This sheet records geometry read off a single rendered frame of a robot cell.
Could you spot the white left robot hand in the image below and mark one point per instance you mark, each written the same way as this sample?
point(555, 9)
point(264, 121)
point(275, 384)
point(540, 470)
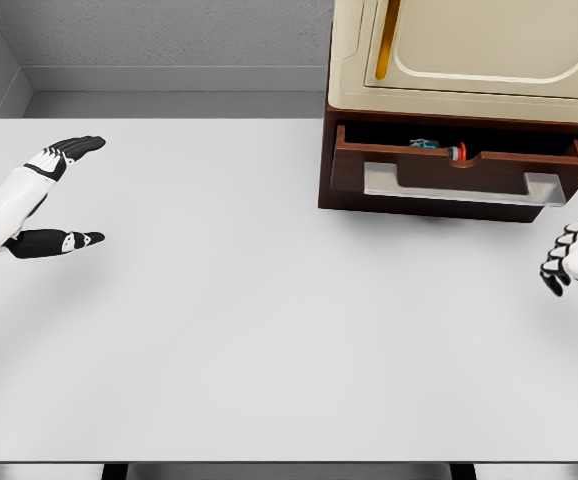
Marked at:
point(24, 192)

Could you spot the brown wooden drawer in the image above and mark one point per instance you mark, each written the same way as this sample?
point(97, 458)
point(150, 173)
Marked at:
point(449, 175)

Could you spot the cream cabinet door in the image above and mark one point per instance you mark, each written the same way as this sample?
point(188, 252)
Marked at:
point(494, 45)

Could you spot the cream cabinet with brown base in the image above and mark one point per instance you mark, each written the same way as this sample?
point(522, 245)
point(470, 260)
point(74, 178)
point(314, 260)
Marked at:
point(349, 60)

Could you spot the small blue red switch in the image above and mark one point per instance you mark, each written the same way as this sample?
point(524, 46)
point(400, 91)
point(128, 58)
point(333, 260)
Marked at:
point(426, 144)

